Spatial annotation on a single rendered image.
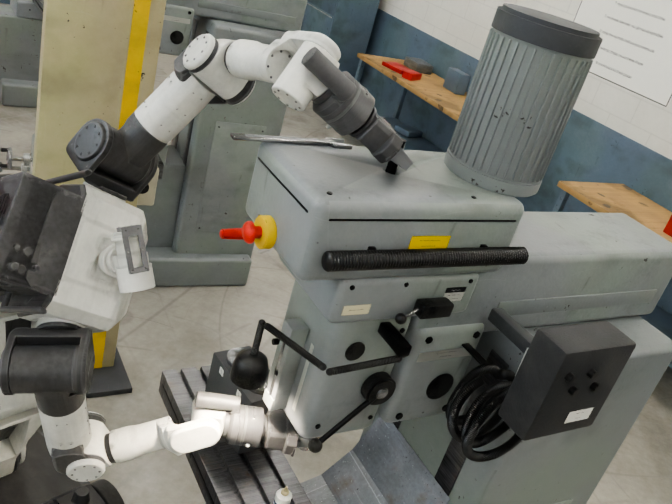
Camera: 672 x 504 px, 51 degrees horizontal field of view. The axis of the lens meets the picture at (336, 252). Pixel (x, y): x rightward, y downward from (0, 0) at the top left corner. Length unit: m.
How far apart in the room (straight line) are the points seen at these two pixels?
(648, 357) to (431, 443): 0.57
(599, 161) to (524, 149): 4.94
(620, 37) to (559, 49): 5.04
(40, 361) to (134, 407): 2.10
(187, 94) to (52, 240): 0.37
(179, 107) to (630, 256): 1.07
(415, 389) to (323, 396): 0.22
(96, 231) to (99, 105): 1.55
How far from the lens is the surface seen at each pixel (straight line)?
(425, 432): 1.89
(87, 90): 2.90
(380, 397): 1.46
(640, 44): 6.23
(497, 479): 1.77
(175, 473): 3.20
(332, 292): 1.25
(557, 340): 1.31
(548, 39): 1.32
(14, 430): 2.15
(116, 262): 1.37
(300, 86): 1.17
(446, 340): 1.48
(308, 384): 1.43
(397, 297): 1.32
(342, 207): 1.12
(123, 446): 1.62
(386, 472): 1.98
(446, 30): 7.92
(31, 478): 2.38
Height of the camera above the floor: 2.31
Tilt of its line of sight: 26 degrees down
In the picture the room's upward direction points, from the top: 17 degrees clockwise
